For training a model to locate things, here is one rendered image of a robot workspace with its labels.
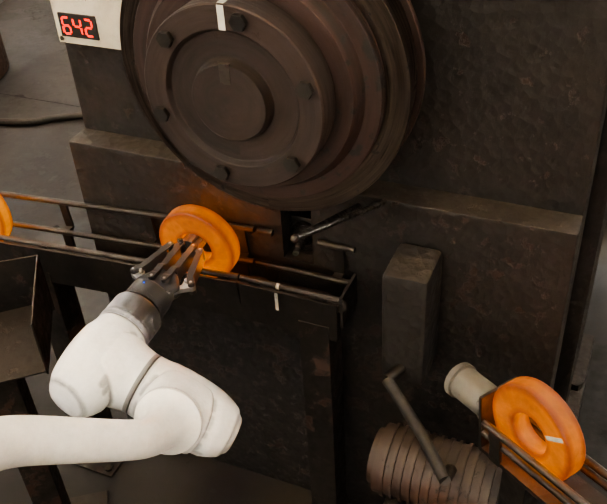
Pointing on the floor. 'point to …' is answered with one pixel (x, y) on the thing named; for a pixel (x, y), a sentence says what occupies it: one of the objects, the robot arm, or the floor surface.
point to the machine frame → (408, 223)
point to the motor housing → (469, 490)
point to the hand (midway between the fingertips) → (198, 236)
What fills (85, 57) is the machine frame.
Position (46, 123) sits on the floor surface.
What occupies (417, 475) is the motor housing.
